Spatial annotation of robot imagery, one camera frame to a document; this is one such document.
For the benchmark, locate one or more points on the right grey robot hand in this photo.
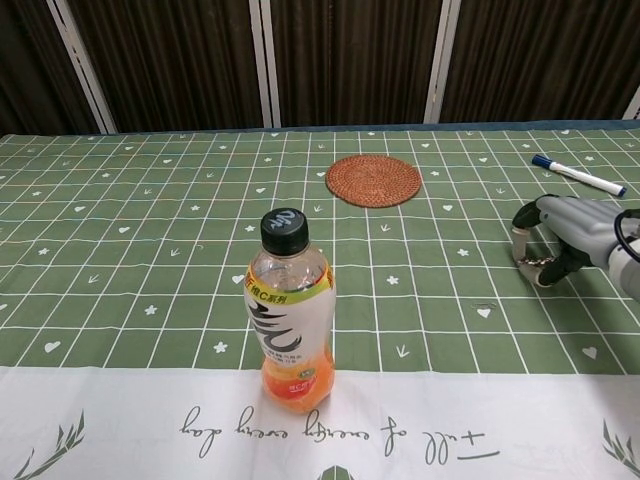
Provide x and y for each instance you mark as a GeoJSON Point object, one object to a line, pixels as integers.
{"type": "Point", "coordinates": [582, 227]}

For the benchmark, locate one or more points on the silver chain bracelet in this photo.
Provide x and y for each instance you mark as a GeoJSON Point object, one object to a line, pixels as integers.
{"type": "Point", "coordinates": [537, 261]}

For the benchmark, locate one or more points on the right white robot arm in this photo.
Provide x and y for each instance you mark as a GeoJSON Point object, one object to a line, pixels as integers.
{"type": "Point", "coordinates": [627, 260]}

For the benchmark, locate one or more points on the white marker with blue cap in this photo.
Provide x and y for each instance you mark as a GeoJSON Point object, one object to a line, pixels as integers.
{"type": "Point", "coordinates": [575, 174]}

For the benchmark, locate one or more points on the round woven rattan coaster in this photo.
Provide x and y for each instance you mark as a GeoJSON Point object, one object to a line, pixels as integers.
{"type": "Point", "coordinates": [372, 179]}

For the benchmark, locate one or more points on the orange drink plastic bottle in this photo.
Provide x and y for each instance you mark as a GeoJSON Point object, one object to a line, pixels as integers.
{"type": "Point", "coordinates": [294, 320]}

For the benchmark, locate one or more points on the dark folding screen with white frames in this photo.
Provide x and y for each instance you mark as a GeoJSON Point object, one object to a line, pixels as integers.
{"type": "Point", "coordinates": [320, 60]}

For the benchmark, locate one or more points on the green checked tablecloth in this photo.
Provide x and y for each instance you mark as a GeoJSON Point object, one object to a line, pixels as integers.
{"type": "Point", "coordinates": [150, 300]}

